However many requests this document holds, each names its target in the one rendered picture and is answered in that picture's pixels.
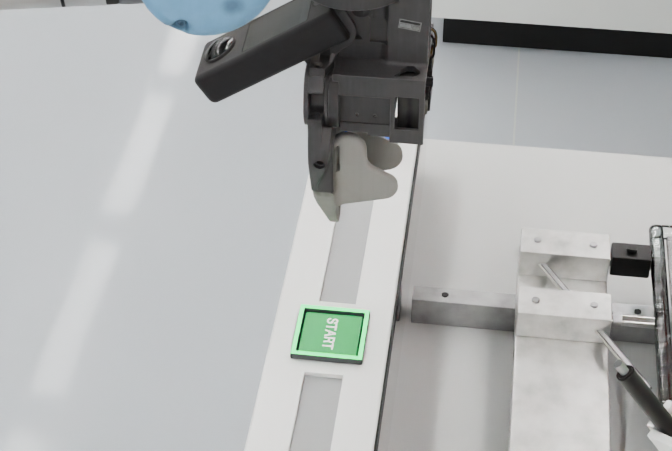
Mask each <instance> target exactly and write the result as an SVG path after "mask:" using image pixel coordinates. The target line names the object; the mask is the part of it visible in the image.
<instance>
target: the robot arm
mask: <svg viewBox="0 0 672 451"><path fill-rule="evenodd" d="M269 1H270V0H0V10H11V9H33V8H55V7H76V6H98V5H106V4H107V5H112V4H143V3H144V4H145V6H146V7H147V9H148V10H149V11H150V12H151V13H152V14H153V15H154V16H155V17H156V18H157V19H158V20H159V21H161V22H162V23H163V24H165V25H169V26H171V27H173V28H175V29H177V30H180V31H183V32H185V33H187V34H191V35H200V36H209V35H218V34H223V33H225V34H223V35H221V36H219V37H217V38H215V39H213V40H211V41H209V42H208V43H207V44H206V45H205V47H204V50H203V53H202V56H201V60H200V63H199V66H198V69H197V73H196V76H195V83H196V85H197V86H198V87H199V88H200V90H201V91H202V92H203V93H204V94H205V96H206V97H207V98H208V99H209V100H210V101H211V102H214V103H217V102H219V101H221V100H224V99H226V98H228V97H230V96H232V95H234V94H236V93H238V92H240V91H242V90H244V89H247V88H249V87H251V86H253V85H255V84H257V83H259V82H261V81H263V80H265V79H267V78H270V77H272V76H274V75H276V74H278V73H280V72H282V71H284V70H286V69H288V68H290V67H293V66H295V65H297V64H299V63H301V62H303V61H305V63H307V65H306V68H305V75H304V87H303V119H304V124H305V125H308V168H309V176H310V183H311V190H312V191H313V195H314V198H315V200H316V202H317V204H318V205H319V207H320V208H321V209H322V211H323V212H324V214H325V215H326V217H327V218H328V219H329V221H331V222H339V217H340V210H341V205H343V204H347V203H355V202H364V201H372V200H380V199H387V198H390V197H392V196H393V195H394V194H395V193H396V192H397V190H398V182H397V179H396V178H395V177H394V176H393V175H392V174H390V173H388V172H386V171H384V170H390V169H393V168H395V167H397V166H398V165H399V164H400V163H401V161H402V158H403V153H402V149H401V147H400V146H399V145H398V144H397V143H404V144H417V145H423V137H424V114H426V115H427V111H430V105H431V98H432V91H433V81H434V78H433V76H432V73H433V66H434V56H435V48H436V47H437V39H438V36H437V32H436V30H435V29H434V24H431V17H432V0H291V1H289V2H287V3H285V4H283V5H281V6H279V7H277V8H275V9H273V10H271V11H269V12H267V13H265V14H263V15H261V16H259V17H257V18H255V17H256V16H258V15H259V14H260V12H261V11H262V10H263V9H264V8H265V7H266V5H267V4H268V3H269ZM254 18H255V19H254ZM433 33H434V36H435V38H434V36H433ZM397 99H398V105H397ZM396 105H397V117H395V111H396ZM345 131H347V132H345ZM385 137H389V139H387V138H385Z"/></svg>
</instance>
